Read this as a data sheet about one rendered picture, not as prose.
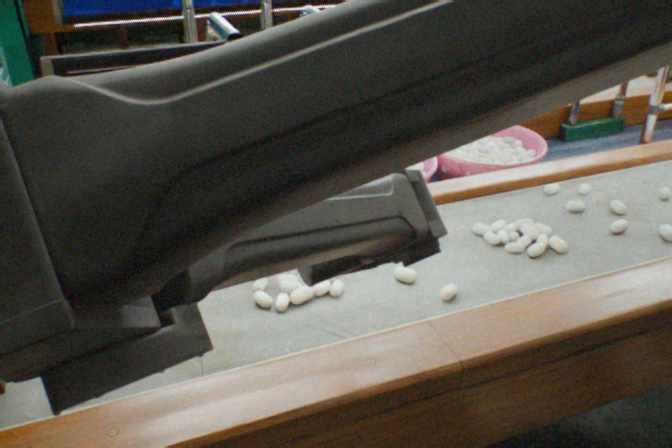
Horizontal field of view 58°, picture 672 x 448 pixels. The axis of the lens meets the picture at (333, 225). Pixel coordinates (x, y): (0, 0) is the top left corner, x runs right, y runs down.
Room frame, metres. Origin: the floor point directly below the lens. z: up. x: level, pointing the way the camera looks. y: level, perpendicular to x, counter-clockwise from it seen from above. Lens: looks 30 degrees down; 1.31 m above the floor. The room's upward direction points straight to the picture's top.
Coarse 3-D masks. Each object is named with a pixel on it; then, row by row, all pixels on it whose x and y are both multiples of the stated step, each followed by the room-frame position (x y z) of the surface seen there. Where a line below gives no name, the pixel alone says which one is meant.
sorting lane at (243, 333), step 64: (512, 192) 1.10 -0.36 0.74; (576, 192) 1.10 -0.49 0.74; (640, 192) 1.10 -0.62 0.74; (448, 256) 0.86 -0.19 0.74; (512, 256) 0.86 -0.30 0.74; (576, 256) 0.86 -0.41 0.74; (640, 256) 0.86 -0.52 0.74; (256, 320) 0.70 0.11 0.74; (320, 320) 0.70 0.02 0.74; (384, 320) 0.70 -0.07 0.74
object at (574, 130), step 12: (624, 84) 1.58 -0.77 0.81; (624, 96) 1.59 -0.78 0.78; (576, 108) 1.53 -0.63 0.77; (576, 120) 1.53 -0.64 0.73; (588, 120) 1.57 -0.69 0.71; (600, 120) 1.57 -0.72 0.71; (612, 120) 1.57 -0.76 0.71; (624, 120) 1.59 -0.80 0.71; (564, 132) 1.52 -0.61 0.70; (576, 132) 1.53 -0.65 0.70; (588, 132) 1.55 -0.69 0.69; (600, 132) 1.56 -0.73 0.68; (612, 132) 1.58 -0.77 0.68
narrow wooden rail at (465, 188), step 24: (648, 144) 1.29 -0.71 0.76; (528, 168) 1.16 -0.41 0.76; (552, 168) 1.16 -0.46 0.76; (576, 168) 1.16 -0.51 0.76; (600, 168) 1.18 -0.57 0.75; (624, 168) 1.21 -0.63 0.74; (432, 192) 1.05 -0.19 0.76; (456, 192) 1.06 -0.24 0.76; (480, 192) 1.08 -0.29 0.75; (504, 192) 1.10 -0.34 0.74
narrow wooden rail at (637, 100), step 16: (592, 96) 1.63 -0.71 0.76; (608, 96) 1.63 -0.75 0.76; (640, 96) 1.64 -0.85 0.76; (560, 112) 1.54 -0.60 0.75; (592, 112) 1.58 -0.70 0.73; (608, 112) 1.60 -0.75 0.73; (624, 112) 1.62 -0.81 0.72; (640, 112) 1.65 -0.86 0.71; (528, 128) 1.51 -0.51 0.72; (544, 128) 1.53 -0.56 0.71
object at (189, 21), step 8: (184, 0) 1.18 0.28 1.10; (192, 0) 1.19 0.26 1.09; (264, 0) 1.23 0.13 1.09; (272, 0) 1.25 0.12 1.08; (184, 8) 1.18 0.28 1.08; (192, 8) 1.19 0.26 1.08; (264, 8) 1.23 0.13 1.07; (184, 16) 1.18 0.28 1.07; (192, 16) 1.18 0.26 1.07; (264, 16) 1.23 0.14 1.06; (272, 16) 1.25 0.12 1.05; (184, 24) 1.18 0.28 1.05; (192, 24) 1.18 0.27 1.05; (264, 24) 1.23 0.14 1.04; (272, 24) 1.24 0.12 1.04; (184, 32) 1.18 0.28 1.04; (192, 32) 1.18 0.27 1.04; (192, 40) 1.18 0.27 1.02
